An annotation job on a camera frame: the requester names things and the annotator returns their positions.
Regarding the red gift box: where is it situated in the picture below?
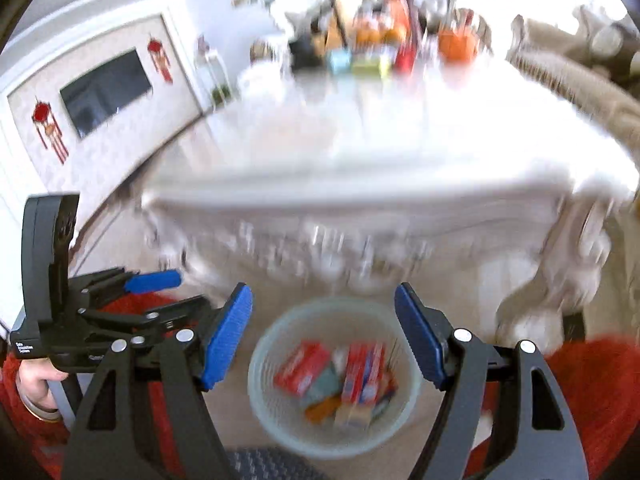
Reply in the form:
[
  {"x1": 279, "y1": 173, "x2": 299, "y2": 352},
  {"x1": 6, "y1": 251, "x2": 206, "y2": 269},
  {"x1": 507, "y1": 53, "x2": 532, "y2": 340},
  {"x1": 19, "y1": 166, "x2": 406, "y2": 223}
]
[{"x1": 382, "y1": 0, "x2": 408, "y2": 28}]

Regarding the black television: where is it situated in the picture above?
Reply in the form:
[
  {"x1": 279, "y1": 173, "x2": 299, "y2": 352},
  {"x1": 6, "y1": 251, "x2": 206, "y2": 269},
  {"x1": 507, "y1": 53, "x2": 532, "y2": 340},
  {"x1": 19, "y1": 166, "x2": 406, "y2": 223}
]
[{"x1": 60, "y1": 49, "x2": 153, "y2": 140}]

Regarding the grey and black box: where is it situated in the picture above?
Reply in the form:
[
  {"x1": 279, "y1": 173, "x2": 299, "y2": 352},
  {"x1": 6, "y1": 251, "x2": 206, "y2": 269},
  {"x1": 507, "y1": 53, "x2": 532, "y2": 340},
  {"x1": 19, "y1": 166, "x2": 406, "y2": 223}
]
[{"x1": 310, "y1": 362, "x2": 346, "y2": 401}]

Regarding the black phone stand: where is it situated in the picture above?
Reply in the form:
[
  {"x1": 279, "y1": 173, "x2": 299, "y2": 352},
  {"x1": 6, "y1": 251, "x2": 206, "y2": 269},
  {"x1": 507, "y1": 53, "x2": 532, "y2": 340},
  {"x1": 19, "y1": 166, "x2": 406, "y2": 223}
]
[{"x1": 320, "y1": 0, "x2": 353, "y2": 53}]

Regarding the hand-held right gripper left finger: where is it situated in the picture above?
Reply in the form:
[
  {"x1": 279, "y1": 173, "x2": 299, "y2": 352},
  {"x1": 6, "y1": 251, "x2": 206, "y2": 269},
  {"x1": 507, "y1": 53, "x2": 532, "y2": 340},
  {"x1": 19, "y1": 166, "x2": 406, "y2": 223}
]
[{"x1": 60, "y1": 282, "x2": 254, "y2": 480}]

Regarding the dark-rimmed round cushion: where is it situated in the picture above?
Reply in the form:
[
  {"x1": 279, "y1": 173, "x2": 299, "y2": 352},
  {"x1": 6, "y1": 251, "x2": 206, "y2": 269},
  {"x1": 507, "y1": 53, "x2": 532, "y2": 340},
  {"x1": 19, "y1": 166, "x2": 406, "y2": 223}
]
[{"x1": 590, "y1": 22, "x2": 636, "y2": 61}]

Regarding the black speaker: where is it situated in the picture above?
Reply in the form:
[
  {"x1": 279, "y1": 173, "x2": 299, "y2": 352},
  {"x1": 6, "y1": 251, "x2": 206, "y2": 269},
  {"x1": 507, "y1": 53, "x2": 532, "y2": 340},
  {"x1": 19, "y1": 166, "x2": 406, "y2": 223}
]
[{"x1": 289, "y1": 35, "x2": 323, "y2": 72}]

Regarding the orange gift bag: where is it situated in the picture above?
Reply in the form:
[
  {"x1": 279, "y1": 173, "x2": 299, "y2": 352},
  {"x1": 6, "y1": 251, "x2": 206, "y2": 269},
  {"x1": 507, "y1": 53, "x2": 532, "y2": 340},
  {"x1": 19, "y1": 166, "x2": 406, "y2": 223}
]
[{"x1": 437, "y1": 10, "x2": 481, "y2": 63}]

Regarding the white carved coffee table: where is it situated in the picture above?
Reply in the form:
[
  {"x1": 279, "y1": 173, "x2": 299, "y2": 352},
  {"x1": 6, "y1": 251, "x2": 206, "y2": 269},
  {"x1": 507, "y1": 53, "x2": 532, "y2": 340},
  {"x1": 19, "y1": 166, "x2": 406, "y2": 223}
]
[{"x1": 140, "y1": 55, "x2": 640, "y2": 341}]

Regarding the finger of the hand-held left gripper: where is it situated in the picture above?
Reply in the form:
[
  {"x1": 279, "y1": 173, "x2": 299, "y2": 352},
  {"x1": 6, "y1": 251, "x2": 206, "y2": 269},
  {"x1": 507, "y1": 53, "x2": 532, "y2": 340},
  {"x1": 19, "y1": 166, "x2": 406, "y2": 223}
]
[
  {"x1": 81, "y1": 296, "x2": 221, "y2": 339},
  {"x1": 85, "y1": 269, "x2": 182, "y2": 307}
]

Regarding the yellow paper bag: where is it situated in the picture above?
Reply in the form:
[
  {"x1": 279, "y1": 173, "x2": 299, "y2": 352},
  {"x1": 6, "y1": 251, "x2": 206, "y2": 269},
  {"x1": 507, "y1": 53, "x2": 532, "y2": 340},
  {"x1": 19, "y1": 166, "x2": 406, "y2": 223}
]
[{"x1": 322, "y1": 0, "x2": 363, "y2": 53}]

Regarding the person's left hand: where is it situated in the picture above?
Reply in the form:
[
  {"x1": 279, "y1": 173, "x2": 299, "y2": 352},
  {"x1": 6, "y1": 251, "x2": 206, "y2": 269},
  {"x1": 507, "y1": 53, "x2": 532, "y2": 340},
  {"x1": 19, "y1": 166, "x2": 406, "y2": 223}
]
[{"x1": 15, "y1": 357, "x2": 65, "y2": 415}]

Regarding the person's red fuzzy clothing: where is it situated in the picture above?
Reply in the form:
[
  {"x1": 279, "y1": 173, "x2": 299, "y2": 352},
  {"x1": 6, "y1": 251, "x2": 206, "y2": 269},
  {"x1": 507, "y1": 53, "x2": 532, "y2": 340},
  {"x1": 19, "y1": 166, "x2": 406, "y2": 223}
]
[{"x1": 0, "y1": 292, "x2": 640, "y2": 480}]

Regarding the red and blue toothpaste box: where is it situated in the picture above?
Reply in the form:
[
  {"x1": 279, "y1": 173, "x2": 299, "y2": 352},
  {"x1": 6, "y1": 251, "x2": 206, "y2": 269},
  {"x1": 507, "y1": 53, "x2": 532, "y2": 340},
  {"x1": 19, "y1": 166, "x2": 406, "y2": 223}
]
[{"x1": 340, "y1": 342, "x2": 396, "y2": 406}]

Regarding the red knot wall ornament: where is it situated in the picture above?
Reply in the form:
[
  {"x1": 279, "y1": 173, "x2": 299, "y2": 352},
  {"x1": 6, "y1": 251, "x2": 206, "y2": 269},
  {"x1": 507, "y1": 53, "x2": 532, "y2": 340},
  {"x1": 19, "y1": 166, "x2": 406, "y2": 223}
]
[
  {"x1": 31, "y1": 100, "x2": 70, "y2": 165},
  {"x1": 147, "y1": 35, "x2": 174, "y2": 85}
]

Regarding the orange box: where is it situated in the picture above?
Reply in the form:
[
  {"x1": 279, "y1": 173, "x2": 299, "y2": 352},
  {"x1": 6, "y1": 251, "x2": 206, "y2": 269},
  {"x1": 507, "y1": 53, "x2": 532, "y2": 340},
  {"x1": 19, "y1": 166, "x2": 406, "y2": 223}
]
[{"x1": 304, "y1": 395, "x2": 343, "y2": 423}]

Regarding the white side table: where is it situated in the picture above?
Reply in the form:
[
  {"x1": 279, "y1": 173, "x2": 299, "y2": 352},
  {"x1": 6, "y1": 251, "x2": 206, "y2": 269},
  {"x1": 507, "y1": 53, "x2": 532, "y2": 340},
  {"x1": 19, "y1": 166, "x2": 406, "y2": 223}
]
[{"x1": 195, "y1": 47, "x2": 233, "y2": 108}]

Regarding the silver bracelet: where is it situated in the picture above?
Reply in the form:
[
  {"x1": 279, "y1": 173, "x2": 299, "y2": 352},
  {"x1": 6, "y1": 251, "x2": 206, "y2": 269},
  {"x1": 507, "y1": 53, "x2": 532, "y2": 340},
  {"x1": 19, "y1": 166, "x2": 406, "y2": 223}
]
[{"x1": 22, "y1": 395, "x2": 63, "y2": 423}]

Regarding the plain teal box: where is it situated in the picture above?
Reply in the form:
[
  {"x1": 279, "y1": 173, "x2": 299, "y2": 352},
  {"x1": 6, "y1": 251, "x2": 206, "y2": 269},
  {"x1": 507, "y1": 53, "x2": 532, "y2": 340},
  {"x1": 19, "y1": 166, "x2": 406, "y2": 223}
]
[{"x1": 327, "y1": 49, "x2": 353, "y2": 75}]

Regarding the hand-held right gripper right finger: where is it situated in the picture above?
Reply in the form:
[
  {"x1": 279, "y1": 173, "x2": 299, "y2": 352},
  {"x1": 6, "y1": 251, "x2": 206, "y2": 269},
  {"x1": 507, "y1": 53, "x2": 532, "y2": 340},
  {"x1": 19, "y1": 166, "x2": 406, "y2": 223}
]
[{"x1": 394, "y1": 282, "x2": 590, "y2": 480}]

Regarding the large red box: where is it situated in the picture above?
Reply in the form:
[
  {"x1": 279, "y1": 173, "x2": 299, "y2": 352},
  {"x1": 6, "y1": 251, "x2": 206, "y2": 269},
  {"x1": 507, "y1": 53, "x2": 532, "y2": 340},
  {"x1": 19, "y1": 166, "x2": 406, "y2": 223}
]
[{"x1": 274, "y1": 341, "x2": 335, "y2": 396}]

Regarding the dark red vase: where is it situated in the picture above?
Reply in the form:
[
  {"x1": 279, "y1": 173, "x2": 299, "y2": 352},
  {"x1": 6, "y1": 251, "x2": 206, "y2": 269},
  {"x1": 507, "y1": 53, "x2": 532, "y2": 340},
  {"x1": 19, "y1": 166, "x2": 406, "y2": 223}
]
[{"x1": 394, "y1": 40, "x2": 417, "y2": 73}]

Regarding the beige sofa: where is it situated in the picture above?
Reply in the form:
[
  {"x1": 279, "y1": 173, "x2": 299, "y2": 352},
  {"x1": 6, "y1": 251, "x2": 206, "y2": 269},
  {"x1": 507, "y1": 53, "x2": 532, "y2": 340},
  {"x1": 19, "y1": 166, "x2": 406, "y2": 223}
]
[{"x1": 505, "y1": 5, "x2": 640, "y2": 161}]

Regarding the pale mesh wastebasket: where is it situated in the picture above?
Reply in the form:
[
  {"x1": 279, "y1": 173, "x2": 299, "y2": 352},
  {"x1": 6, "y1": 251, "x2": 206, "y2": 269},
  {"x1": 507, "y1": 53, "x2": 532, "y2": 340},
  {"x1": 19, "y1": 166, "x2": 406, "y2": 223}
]
[{"x1": 247, "y1": 297, "x2": 423, "y2": 461}]

